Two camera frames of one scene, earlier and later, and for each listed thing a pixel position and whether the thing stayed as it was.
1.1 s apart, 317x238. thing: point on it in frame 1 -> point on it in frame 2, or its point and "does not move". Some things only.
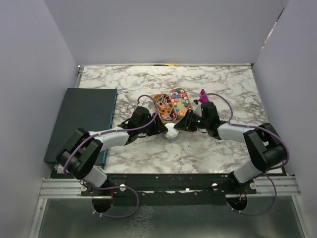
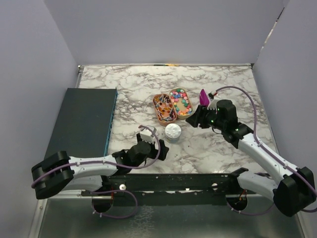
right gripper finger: x=184 y=123 -> x=196 y=118
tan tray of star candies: x=183 y=103 does not move
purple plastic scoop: x=204 y=98 does not move
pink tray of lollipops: x=166 y=109 does not move
